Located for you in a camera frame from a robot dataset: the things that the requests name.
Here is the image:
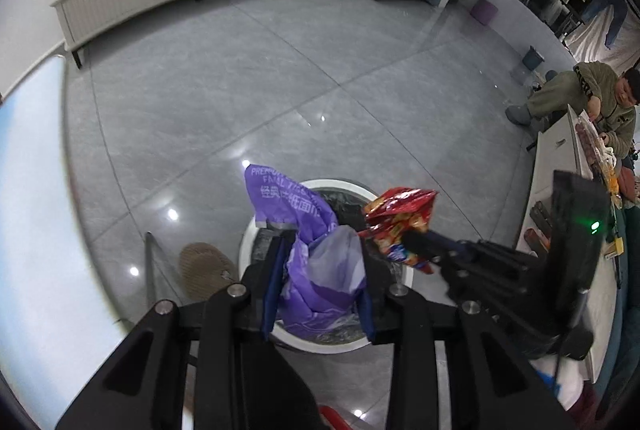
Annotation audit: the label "grey bin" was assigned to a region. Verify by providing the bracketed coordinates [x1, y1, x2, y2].
[521, 46, 545, 72]

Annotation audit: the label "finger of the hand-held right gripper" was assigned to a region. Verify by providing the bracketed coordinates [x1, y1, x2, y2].
[437, 257, 506, 311]
[402, 230, 549, 273]

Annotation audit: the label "brown slipper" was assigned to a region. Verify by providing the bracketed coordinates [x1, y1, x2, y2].
[179, 242, 240, 304]

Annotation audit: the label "blue white cloth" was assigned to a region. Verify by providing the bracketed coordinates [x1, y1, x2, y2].
[530, 356, 597, 417]

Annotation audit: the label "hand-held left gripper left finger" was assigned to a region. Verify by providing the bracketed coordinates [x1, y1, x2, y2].
[52, 228, 321, 430]

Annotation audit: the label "landscape print table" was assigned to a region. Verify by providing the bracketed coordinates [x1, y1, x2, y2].
[0, 54, 157, 411]

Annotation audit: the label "purple bin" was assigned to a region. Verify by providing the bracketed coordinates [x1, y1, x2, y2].
[470, 0, 499, 25]

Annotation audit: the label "white hanging sheet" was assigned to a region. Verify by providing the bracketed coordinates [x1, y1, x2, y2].
[562, 4, 640, 78]

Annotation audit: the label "white round trash bin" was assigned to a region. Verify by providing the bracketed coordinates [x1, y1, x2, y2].
[238, 179, 415, 355]

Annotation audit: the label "red plastic object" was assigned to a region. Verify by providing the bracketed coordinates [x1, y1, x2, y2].
[319, 405, 352, 430]

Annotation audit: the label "blue hanging jeans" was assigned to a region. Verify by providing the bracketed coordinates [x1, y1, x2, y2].
[582, 0, 629, 49]

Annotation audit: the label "black remote control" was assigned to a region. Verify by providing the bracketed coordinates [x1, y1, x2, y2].
[530, 201, 554, 239]

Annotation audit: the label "purple tissue packet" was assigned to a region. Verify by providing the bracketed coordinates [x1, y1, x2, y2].
[244, 165, 369, 342]

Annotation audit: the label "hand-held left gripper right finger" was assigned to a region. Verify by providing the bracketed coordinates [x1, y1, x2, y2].
[356, 237, 581, 430]

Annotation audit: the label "red snack packet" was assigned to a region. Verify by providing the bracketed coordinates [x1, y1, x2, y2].
[362, 186, 440, 275]

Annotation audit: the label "food tray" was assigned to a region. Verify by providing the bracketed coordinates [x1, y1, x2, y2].
[574, 112, 609, 171]

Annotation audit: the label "white coffee table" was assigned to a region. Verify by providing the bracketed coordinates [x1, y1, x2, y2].
[515, 104, 626, 386]

